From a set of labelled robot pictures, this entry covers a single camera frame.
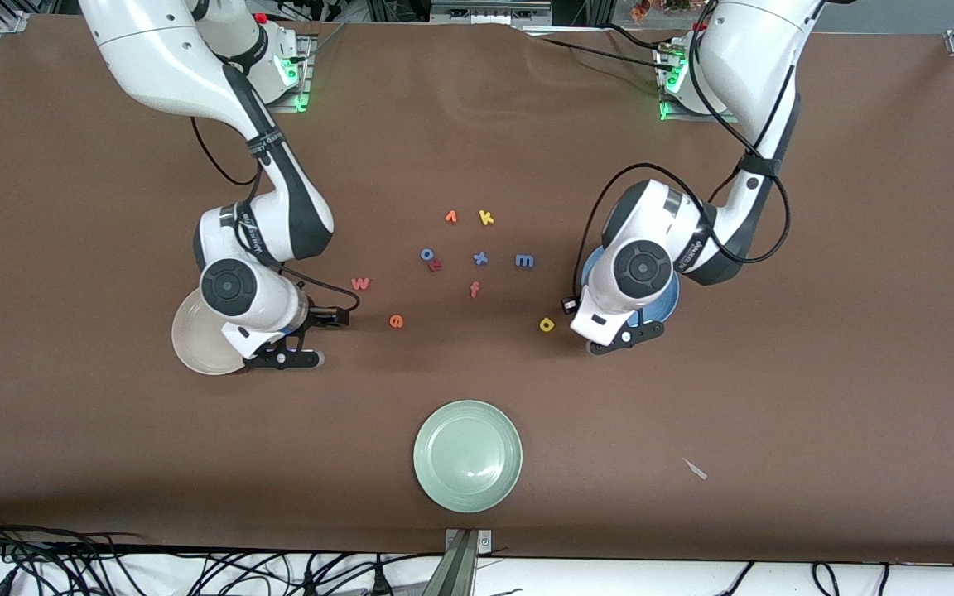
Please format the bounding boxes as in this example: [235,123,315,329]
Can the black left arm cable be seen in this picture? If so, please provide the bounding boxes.
[568,0,793,303]

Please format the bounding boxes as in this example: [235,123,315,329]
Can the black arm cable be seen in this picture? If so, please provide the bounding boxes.
[190,116,361,315]
[568,0,793,303]

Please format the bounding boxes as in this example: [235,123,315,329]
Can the brown table cover sheet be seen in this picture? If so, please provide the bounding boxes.
[0,17,954,564]

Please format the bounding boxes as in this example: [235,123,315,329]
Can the black cable on table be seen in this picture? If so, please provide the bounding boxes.
[518,25,668,71]

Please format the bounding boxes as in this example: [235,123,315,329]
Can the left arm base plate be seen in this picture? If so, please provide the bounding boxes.
[659,37,735,123]

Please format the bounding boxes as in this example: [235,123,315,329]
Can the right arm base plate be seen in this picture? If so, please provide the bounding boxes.
[262,33,314,113]

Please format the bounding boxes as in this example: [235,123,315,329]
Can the aluminium frame structure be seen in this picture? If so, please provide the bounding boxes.
[430,0,552,24]

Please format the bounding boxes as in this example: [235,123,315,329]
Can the metal camera post bracket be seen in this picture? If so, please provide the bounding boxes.
[423,528,493,596]

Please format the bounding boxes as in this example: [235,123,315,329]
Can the beige brown plate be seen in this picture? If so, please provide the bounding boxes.
[171,290,246,376]

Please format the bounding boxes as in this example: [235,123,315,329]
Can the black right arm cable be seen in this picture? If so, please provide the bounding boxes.
[190,116,361,315]

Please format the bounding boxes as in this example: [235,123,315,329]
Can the green plate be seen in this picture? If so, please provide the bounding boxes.
[412,400,523,514]

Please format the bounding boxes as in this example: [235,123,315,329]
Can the tangled black floor cables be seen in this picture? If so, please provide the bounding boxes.
[0,509,445,596]

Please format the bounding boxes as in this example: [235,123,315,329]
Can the blue plate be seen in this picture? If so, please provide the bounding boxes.
[581,247,681,330]

